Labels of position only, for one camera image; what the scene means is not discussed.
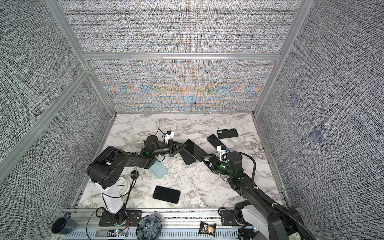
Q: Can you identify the aluminium front rail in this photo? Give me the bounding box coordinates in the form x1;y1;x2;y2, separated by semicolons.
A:
50;208;242;240

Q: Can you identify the dark blue mug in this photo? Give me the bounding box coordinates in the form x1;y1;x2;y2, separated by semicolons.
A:
51;212;77;235

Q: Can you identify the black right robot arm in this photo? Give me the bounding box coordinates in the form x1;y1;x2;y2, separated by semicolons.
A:
202;151;315;240

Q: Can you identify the black snack packet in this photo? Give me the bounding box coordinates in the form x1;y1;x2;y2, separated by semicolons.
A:
199;221;217;238

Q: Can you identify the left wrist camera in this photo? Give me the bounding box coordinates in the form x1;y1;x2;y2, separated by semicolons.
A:
164;131;175;144

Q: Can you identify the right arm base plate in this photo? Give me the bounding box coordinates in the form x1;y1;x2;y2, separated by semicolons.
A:
219;209;241;227

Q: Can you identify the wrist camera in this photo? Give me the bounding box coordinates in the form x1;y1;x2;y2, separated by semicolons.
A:
217;145;230;162
164;131;175;144

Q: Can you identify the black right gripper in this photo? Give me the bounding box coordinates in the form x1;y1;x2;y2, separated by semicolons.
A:
200;154;235;179

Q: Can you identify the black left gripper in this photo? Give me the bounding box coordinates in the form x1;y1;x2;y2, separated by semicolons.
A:
152;140;186;158

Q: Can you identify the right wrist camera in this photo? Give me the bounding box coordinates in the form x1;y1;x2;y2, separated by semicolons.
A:
217;145;230;162

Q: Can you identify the black phone case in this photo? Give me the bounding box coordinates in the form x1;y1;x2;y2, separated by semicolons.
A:
180;149;196;166
217;129;239;139

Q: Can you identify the white analog alarm clock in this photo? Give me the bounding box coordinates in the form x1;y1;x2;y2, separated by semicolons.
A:
117;177;131;196

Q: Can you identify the light blue phone case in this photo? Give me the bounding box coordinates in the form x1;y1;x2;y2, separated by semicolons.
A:
150;161;168;179

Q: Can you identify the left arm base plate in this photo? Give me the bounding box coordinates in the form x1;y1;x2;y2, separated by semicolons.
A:
99;210;142;227

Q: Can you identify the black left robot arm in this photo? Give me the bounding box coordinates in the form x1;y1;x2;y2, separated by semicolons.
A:
87;135;187;226

